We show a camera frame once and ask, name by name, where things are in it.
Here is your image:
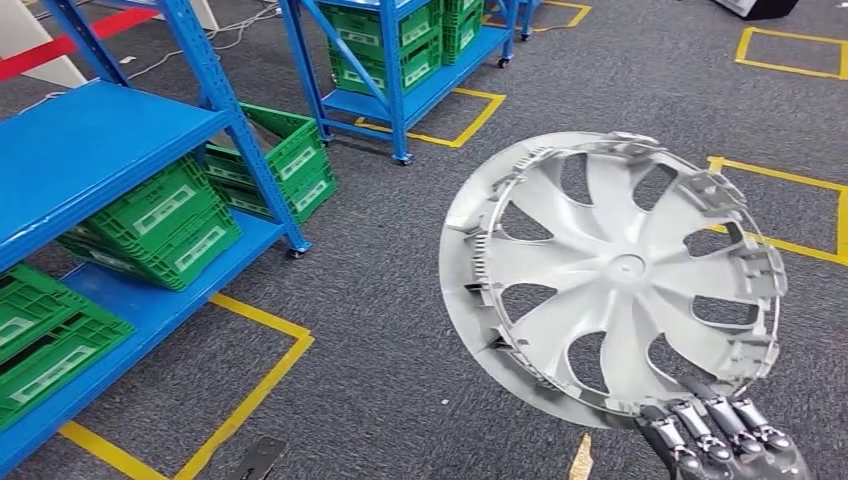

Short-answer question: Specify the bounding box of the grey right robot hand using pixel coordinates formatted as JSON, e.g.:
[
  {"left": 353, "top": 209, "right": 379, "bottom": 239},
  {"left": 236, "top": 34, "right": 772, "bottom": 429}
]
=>
[{"left": 632, "top": 376, "right": 813, "bottom": 480}]

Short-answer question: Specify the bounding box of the silver grey wheel hubcap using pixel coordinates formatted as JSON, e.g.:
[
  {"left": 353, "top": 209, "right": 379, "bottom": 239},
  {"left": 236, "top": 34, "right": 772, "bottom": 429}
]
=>
[{"left": 438, "top": 130, "right": 790, "bottom": 431}]

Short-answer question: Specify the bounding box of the blue steel shelf rack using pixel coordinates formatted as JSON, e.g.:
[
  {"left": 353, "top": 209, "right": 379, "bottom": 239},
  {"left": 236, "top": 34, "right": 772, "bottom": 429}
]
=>
[
  {"left": 0, "top": 0, "right": 314, "bottom": 478},
  {"left": 278, "top": 0, "right": 538, "bottom": 167}
]

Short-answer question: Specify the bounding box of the yellow floor tape strip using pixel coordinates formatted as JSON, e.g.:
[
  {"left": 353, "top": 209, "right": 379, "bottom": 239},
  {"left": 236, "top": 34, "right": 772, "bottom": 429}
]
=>
[{"left": 568, "top": 433, "right": 595, "bottom": 480}]

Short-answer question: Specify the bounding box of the dark grey box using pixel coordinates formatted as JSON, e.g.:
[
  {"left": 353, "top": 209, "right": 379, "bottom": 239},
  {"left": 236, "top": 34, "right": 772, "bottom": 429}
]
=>
[{"left": 712, "top": 0, "right": 800, "bottom": 21}]

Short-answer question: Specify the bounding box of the red barrier belt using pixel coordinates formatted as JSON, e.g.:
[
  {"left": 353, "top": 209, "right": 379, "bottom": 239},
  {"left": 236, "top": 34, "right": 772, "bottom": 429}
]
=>
[{"left": 0, "top": 6, "right": 160, "bottom": 84}]

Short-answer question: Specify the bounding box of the white cable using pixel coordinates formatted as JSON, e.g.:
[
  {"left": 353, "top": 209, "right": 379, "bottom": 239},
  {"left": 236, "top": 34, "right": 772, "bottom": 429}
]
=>
[{"left": 16, "top": 0, "right": 280, "bottom": 117}]

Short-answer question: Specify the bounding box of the white table with metal frame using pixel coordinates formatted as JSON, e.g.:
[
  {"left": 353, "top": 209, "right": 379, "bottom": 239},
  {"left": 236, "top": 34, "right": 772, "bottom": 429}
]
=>
[{"left": 0, "top": 0, "right": 87, "bottom": 91}]

